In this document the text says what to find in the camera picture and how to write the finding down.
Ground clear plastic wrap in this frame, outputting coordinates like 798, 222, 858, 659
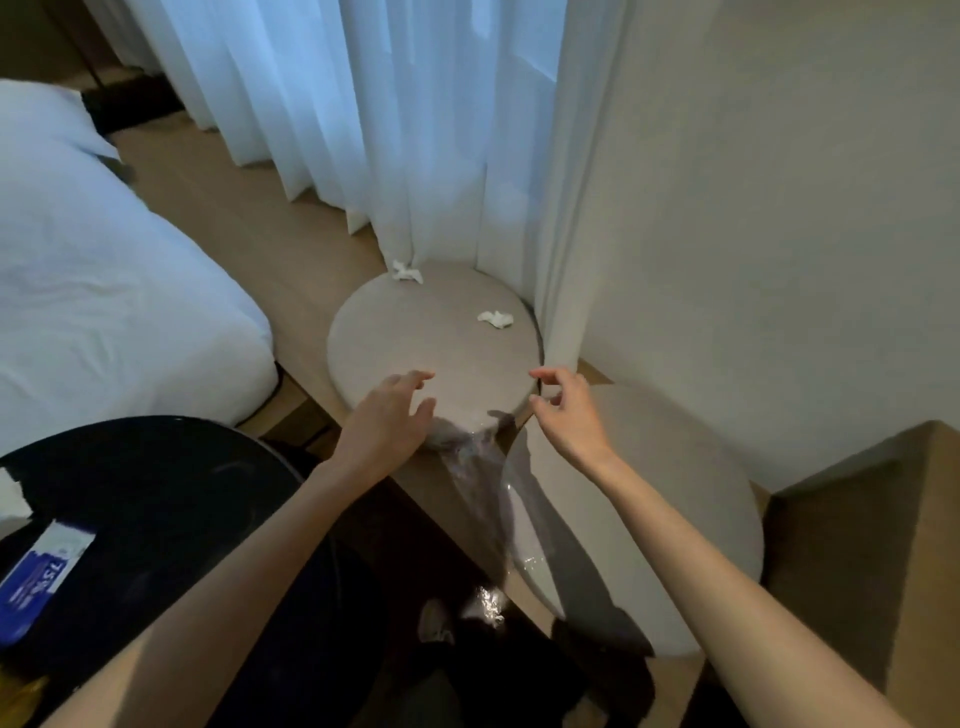
427, 416, 520, 628

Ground wooden built-in desk unit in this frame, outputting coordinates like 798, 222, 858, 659
764, 419, 960, 728

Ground person's left forearm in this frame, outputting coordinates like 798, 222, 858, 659
41, 461, 391, 728

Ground black round table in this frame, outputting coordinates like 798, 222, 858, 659
0, 416, 391, 728

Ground white blue wipes packet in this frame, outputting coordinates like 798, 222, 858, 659
0, 521, 97, 648

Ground white bed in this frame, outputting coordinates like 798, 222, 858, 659
0, 78, 280, 459

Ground dark trousers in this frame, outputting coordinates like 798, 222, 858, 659
374, 599, 658, 728

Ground round grey seat cushion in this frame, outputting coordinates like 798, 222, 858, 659
503, 383, 766, 661
326, 260, 543, 436

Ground person's right hand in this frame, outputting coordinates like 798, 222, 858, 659
528, 365, 618, 481

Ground person's left hand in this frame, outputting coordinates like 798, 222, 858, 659
333, 369, 438, 489

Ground white left sneaker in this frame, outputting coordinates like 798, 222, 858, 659
416, 597, 456, 646

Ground white sheer curtain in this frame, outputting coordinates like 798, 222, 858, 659
82, 0, 631, 369

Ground person's right forearm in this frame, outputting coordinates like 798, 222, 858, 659
588, 453, 913, 728

